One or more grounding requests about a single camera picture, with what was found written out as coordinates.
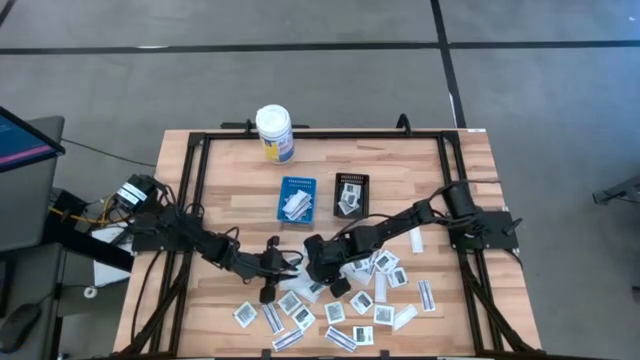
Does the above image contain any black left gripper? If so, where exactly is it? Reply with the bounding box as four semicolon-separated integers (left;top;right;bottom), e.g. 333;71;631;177
231;235;302;306

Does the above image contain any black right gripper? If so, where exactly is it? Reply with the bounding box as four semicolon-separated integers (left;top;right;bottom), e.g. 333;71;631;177
303;233;365;299

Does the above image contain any blue striped fabric bandage packet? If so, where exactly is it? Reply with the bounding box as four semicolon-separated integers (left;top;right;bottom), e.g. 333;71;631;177
261;301;286;336
324;325;358;354
417;279;437;313
271;327;306;353

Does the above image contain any blue plastic basket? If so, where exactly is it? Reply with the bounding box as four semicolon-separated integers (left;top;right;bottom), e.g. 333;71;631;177
276;175;319;226

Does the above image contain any black plastic basket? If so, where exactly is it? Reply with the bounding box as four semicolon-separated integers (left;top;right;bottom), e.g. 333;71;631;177
333;172;371;220

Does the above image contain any disinfecting wipes canister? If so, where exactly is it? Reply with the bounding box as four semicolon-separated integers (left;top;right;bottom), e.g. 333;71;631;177
254;103;296;165

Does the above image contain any white paper sheet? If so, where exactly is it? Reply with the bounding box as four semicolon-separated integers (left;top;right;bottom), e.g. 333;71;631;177
91;225;135;288

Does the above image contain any black desk beam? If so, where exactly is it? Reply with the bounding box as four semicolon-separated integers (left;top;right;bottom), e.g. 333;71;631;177
42;188;136;274

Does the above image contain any black computer mouse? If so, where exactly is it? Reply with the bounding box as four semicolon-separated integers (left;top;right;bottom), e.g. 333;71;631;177
0;301;42;355

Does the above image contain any computer monitor screen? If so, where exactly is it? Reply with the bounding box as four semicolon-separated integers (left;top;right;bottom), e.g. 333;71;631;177
0;105;67;174

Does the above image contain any grey stand leg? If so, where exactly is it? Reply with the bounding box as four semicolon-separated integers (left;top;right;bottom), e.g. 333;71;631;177
592;173;640;206

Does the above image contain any thin black cable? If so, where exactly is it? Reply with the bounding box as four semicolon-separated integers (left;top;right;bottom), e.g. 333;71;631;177
60;137;157;169

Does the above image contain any yellow cable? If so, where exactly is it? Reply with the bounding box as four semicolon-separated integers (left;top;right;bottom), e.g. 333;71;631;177
48;198;139;227

